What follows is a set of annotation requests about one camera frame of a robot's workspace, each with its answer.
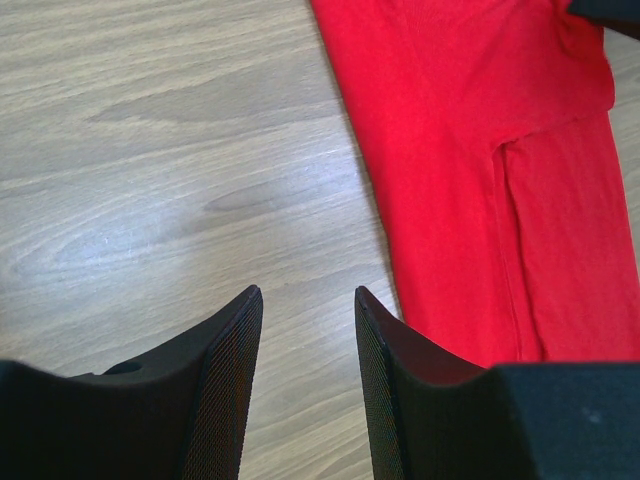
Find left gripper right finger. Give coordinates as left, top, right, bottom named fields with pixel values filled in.
left=354, top=287, right=639, bottom=479

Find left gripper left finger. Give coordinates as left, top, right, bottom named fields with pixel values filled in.
left=1, top=286, right=263, bottom=479

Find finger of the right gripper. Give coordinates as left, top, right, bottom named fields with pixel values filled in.
left=568, top=0, right=640, bottom=40

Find red t-shirt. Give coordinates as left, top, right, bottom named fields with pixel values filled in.
left=312, top=1, right=639, bottom=367

